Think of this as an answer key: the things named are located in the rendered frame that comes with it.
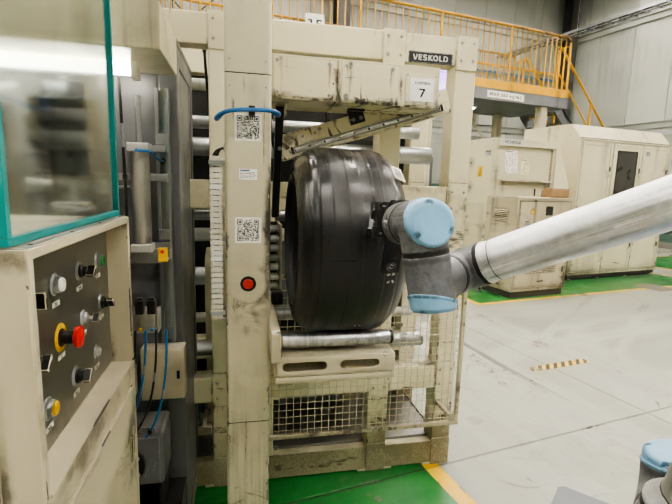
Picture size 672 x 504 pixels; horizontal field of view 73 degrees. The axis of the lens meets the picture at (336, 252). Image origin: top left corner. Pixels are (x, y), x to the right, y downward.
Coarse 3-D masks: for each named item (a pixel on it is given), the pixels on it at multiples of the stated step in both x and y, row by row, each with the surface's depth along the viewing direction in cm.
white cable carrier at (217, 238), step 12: (216, 156) 127; (216, 168) 128; (216, 180) 128; (216, 192) 129; (216, 204) 129; (216, 216) 130; (216, 228) 133; (216, 240) 131; (216, 252) 131; (216, 264) 132; (216, 276) 132; (216, 288) 133; (216, 300) 133
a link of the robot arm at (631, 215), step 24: (624, 192) 75; (648, 192) 71; (576, 216) 78; (600, 216) 75; (624, 216) 73; (648, 216) 71; (504, 240) 87; (528, 240) 83; (552, 240) 80; (576, 240) 78; (600, 240) 76; (624, 240) 75; (480, 264) 89; (504, 264) 87; (528, 264) 84; (552, 264) 84
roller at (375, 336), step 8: (288, 336) 131; (296, 336) 132; (304, 336) 132; (312, 336) 133; (320, 336) 133; (328, 336) 133; (336, 336) 134; (344, 336) 134; (352, 336) 135; (360, 336) 135; (368, 336) 136; (376, 336) 136; (384, 336) 137; (392, 336) 137; (288, 344) 131; (296, 344) 131; (304, 344) 132; (312, 344) 132; (320, 344) 133; (328, 344) 134; (336, 344) 134; (344, 344) 135; (352, 344) 135; (360, 344) 136; (368, 344) 137
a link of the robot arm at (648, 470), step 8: (656, 440) 84; (664, 440) 84; (648, 448) 81; (656, 448) 81; (664, 448) 81; (640, 456) 83; (648, 456) 79; (656, 456) 78; (664, 456) 78; (640, 464) 83; (648, 464) 79; (656, 464) 77; (664, 464) 77; (640, 472) 82; (648, 472) 79; (656, 472) 77; (664, 472) 76; (640, 480) 81; (648, 480) 79; (640, 488) 79
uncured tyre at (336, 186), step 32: (320, 160) 125; (352, 160) 127; (384, 160) 131; (288, 192) 154; (320, 192) 118; (352, 192) 120; (384, 192) 121; (288, 224) 161; (320, 224) 116; (352, 224) 117; (288, 256) 162; (320, 256) 116; (352, 256) 117; (288, 288) 154; (320, 288) 119; (352, 288) 120; (384, 288) 122; (320, 320) 127; (352, 320) 129; (384, 320) 133
